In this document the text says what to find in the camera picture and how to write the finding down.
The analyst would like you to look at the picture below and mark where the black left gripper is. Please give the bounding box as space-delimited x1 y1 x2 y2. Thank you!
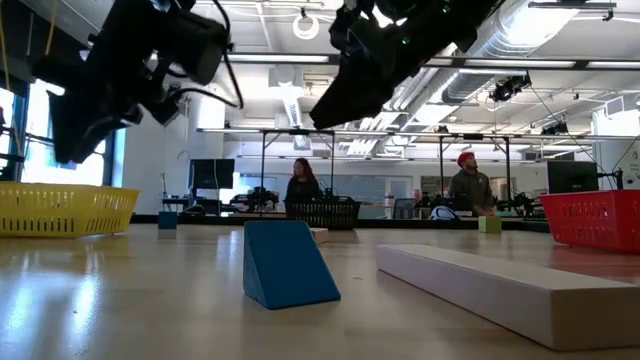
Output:
32 0 182 164

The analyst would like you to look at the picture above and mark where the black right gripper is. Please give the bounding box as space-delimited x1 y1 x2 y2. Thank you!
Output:
309 0 469 132

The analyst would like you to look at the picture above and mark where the blue cube block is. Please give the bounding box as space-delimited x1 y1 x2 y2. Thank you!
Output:
157 210 179 231

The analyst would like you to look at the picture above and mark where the green cube block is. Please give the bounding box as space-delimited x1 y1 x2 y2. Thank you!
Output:
478 215 503 235

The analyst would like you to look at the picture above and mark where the blue wedge block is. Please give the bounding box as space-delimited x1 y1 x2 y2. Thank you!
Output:
242 220 342 311

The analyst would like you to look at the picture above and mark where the long pale wood block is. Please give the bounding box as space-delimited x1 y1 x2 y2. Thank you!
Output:
375 243 640 353

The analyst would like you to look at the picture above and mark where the black computer monitor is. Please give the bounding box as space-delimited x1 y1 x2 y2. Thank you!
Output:
546 159 600 195
188 158 236 191

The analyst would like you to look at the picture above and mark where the person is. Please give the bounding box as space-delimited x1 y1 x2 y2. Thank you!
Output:
284 157 321 204
448 151 497 217

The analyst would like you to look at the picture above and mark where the yellow plastic basket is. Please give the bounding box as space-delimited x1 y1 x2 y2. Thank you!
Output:
0 181 141 239

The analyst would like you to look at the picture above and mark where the black plastic basket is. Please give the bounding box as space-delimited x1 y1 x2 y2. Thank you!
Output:
285 195 361 231

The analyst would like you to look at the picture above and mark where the grey office chair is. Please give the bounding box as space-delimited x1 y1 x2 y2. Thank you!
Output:
393 197 419 220

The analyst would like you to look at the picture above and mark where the white and blue round object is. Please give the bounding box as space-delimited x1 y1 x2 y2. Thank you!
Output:
428 205 460 222

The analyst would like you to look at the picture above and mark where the black overhead light bar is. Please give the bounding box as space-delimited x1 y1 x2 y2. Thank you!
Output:
224 52 640 71

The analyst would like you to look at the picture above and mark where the black ceiling spotlight cluster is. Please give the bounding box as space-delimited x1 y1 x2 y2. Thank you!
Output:
489 74 533 104

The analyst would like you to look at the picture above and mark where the red plastic basket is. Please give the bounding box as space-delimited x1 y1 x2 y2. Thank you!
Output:
538 189 640 254

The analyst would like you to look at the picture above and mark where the white coiled cable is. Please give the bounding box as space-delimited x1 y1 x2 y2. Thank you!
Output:
292 12 321 41

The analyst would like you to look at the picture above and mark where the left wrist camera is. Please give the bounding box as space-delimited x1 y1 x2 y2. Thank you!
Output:
168 8 232 87

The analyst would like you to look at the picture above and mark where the black metal station frame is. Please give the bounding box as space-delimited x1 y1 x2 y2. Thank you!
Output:
259 128 336 217
438 132 512 217

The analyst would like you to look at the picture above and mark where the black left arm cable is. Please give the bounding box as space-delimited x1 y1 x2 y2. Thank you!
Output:
169 0 245 111

